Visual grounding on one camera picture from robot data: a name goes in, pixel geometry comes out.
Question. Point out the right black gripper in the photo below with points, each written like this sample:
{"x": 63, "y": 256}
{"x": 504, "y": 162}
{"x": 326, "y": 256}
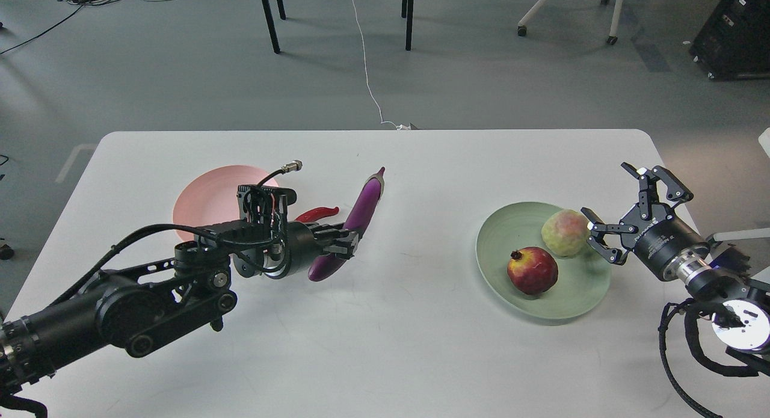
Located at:
{"x": 651, "y": 230}

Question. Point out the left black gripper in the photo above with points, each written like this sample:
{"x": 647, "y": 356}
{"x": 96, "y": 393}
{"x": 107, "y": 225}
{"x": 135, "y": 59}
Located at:
{"x": 302, "y": 247}

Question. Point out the red chili pepper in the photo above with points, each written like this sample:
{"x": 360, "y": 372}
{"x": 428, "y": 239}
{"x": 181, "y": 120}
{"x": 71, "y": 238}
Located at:
{"x": 314, "y": 215}

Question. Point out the purple eggplant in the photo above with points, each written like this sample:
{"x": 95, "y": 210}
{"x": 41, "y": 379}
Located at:
{"x": 358, "y": 221}

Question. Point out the green pink guava fruit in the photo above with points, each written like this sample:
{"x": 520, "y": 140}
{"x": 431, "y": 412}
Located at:
{"x": 566, "y": 233}

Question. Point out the red pomegranate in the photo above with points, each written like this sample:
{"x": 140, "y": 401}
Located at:
{"x": 532, "y": 270}

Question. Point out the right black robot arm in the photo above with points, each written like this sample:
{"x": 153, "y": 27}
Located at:
{"x": 726, "y": 313}

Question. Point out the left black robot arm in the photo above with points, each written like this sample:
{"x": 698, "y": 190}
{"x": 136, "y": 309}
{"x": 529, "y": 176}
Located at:
{"x": 143, "y": 308}

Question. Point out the green plate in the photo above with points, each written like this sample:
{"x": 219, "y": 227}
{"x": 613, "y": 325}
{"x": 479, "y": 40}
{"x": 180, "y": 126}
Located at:
{"x": 583, "y": 280}

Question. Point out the pink plate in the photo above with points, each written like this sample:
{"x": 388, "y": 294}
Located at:
{"x": 212, "y": 198}

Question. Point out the black equipment case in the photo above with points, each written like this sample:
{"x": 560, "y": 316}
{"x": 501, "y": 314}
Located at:
{"x": 733, "y": 44}

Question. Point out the white chair base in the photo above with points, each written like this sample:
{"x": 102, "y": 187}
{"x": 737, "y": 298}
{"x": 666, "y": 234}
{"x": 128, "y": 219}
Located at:
{"x": 612, "y": 35}

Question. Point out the black table leg rear left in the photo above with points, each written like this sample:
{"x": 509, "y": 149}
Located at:
{"x": 281, "y": 9}

